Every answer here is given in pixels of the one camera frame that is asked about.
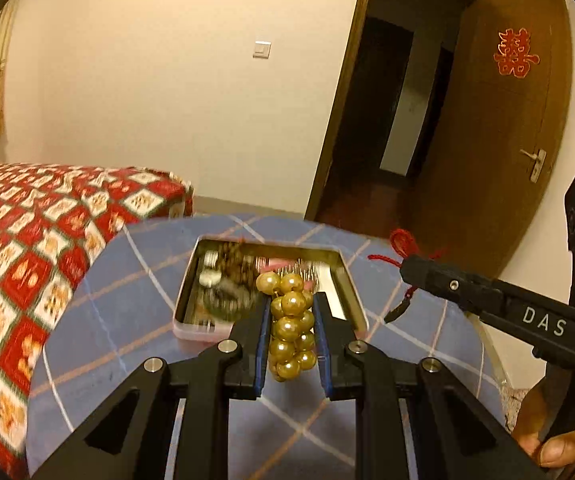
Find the pink tin box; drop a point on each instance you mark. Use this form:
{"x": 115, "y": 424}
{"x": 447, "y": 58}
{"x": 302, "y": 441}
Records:
{"x": 192, "y": 332}

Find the blue checked tablecloth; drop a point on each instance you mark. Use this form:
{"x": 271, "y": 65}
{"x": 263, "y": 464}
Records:
{"x": 117, "y": 360}

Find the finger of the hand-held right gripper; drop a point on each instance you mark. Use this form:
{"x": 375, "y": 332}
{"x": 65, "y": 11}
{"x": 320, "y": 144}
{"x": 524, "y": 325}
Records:
{"x": 492, "y": 302}

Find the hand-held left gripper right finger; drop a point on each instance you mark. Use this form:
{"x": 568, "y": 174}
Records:
{"x": 321, "y": 350}

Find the pink bangle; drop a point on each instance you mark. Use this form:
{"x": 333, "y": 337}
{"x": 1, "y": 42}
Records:
{"x": 280, "y": 263}

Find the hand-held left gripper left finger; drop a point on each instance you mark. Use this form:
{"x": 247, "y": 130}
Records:
{"x": 263, "y": 350}

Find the red paper door decoration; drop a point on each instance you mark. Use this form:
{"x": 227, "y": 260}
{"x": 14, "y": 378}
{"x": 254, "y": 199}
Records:
{"x": 515, "y": 55}

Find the wristwatch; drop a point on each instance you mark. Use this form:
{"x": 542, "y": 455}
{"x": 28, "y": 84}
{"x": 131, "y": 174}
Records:
{"x": 210, "y": 278}

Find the person's right hand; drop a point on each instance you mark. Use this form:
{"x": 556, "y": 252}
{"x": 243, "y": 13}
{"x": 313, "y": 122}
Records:
{"x": 530, "y": 420}

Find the red patterned bed blanket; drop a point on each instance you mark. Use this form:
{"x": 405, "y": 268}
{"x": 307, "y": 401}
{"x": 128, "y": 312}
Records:
{"x": 27, "y": 240}

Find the white light switch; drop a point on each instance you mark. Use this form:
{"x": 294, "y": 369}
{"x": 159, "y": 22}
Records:
{"x": 262, "y": 49}

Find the brown door frame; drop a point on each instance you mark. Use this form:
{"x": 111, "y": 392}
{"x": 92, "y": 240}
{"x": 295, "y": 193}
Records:
{"x": 337, "y": 110}

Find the brown wooden door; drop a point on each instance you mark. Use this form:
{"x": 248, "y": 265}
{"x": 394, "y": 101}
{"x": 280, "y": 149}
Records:
{"x": 492, "y": 160}

